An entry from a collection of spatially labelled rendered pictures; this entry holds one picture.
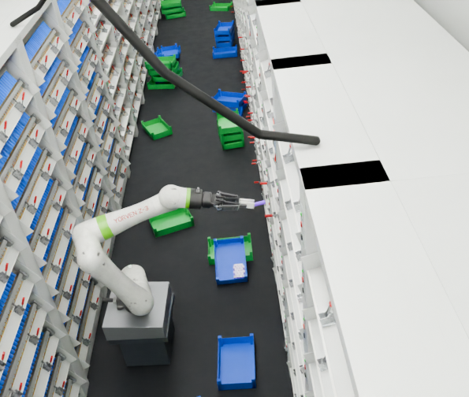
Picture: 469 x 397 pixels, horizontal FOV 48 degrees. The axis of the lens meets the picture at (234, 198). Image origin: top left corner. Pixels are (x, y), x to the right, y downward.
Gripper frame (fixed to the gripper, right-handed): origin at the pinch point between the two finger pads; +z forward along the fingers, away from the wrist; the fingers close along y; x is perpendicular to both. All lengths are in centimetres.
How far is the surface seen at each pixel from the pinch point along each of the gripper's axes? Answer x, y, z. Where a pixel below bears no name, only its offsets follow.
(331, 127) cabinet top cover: -78, -67, 9
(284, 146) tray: -51, -33, 4
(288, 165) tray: -51, -45, 4
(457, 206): -82, -106, 28
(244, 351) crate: 100, -5, 14
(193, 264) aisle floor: 108, 71, -17
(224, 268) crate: 99, 59, 3
